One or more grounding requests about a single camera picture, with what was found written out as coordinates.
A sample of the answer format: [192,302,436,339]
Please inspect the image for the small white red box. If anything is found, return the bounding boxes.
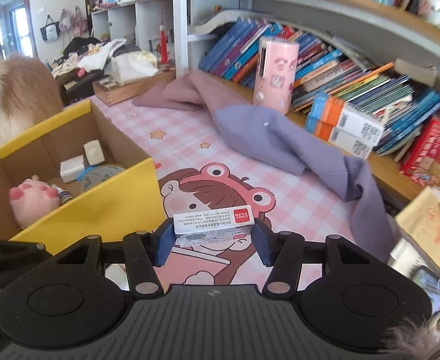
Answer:
[174,205,254,247]

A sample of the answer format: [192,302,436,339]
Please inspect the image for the pink plush toy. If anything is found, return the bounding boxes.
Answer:
[9,175,60,229]

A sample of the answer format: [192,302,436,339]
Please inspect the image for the yellow tape roll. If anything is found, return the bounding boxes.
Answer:
[79,164,126,193]

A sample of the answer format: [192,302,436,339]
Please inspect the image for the white USB wall charger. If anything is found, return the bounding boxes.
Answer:
[60,155,86,184]

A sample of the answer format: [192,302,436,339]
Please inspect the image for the blue white spray bottle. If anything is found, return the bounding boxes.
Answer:
[52,184,74,206]

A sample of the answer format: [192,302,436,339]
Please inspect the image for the beige rectangular block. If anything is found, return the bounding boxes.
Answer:
[83,140,106,166]

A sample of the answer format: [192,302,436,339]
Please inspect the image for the yellow cardboard box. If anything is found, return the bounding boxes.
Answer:
[0,101,165,254]

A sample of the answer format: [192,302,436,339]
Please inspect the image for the purple pink cloth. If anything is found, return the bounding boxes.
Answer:
[132,70,396,262]

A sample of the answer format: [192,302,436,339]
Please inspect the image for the orange white blue boxes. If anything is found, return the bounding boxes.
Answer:
[305,93,384,159]

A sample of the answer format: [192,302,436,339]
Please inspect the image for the brown paper envelope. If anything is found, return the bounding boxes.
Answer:
[396,187,440,274]

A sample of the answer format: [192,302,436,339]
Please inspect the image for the black smartphone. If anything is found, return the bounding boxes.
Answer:
[411,266,440,312]

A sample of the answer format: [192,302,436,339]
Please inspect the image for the wooden chess box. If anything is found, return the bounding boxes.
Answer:
[93,68,176,107]

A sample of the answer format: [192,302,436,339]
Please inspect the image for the orange white fluffy cat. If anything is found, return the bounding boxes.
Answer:
[0,55,63,147]

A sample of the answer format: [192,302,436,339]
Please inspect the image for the red dictionary books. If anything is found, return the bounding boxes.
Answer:
[400,114,440,187]

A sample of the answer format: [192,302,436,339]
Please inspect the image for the tissue pack cloth cover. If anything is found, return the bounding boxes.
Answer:
[104,49,159,86]

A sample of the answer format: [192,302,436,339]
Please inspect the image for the pink cylindrical device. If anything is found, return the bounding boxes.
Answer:
[252,37,299,116]

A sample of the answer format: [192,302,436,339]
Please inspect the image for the grey wooden bookshelf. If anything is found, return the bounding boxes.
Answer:
[90,0,440,207]

